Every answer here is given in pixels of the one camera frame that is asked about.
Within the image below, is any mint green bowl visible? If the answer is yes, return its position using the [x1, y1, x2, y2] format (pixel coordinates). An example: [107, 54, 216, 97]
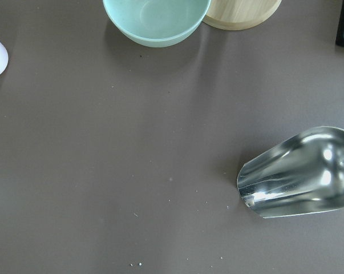
[103, 0, 211, 47]

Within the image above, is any round wooden stand base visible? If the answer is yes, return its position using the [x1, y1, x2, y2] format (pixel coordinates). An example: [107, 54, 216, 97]
[203, 0, 281, 31]

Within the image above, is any shiny metal scoop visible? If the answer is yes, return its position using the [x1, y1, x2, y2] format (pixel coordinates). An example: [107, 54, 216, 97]
[237, 126, 344, 219]

